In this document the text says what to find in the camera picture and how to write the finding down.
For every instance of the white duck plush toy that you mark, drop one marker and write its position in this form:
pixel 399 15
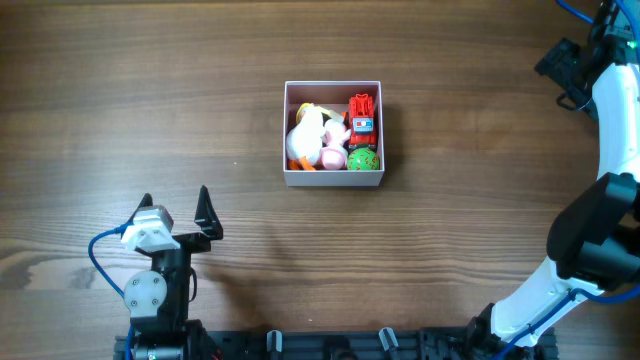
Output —
pixel 305 141

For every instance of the green ball red numbers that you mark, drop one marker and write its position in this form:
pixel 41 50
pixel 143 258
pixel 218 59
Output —
pixel 363 159

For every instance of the red toy fire truck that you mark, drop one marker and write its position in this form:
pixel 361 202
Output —
pixel 362 122

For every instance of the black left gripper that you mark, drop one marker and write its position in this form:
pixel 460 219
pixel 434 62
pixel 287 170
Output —
pixel 187 241

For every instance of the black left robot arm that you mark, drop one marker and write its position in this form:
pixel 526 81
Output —
pixel 158 299

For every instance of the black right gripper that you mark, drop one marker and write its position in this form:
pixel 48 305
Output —
pixel 567 67

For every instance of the yellow wooden rattle drum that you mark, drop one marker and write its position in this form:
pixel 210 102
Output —
pixel 331 114

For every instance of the pink pig plush toy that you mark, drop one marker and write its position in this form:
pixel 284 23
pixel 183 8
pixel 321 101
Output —
pixel 333 156

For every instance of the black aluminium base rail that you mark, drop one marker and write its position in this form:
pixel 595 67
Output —
pixel 423 344

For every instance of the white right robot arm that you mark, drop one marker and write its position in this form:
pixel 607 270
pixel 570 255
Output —
pixel 591 255

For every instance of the white box pink inside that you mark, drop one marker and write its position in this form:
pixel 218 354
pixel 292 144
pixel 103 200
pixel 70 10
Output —
pixel 334 95

